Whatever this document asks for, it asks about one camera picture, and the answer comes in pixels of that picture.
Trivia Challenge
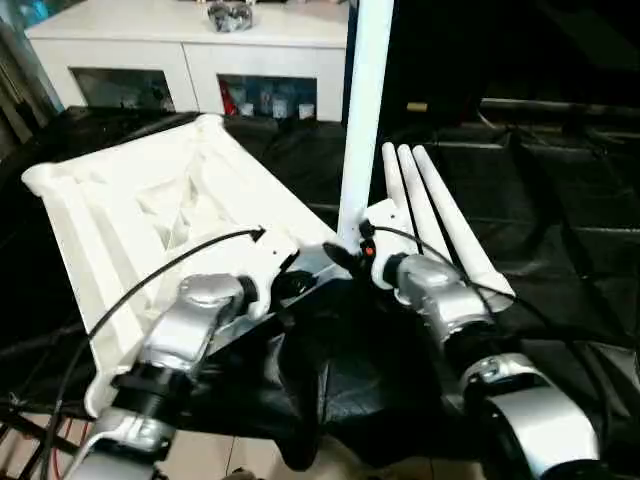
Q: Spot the black crumpled bag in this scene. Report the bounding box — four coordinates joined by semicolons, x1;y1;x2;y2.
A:
206;0;257;32

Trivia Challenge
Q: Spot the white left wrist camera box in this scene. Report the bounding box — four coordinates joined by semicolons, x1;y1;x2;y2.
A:
234;224;303;318

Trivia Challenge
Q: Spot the dark low shelf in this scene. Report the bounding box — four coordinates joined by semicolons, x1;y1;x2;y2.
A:
480;97;640;125

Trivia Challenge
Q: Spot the black stand frame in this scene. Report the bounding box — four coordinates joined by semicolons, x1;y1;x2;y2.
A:
0;395;86;476

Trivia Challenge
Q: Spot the white cabinet with glass doors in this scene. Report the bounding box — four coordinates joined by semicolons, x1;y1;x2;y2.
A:
25;0;352;123

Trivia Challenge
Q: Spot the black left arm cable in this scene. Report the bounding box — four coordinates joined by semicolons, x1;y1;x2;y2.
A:
38;227;267;480

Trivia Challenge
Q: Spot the white plastic table leg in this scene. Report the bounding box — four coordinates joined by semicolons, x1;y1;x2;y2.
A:
412;146;517;303
380;142;413;233
336;0;397;253
396;144;463;266

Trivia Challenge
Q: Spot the black work mat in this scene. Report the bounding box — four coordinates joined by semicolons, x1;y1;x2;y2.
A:
0;100;640;480

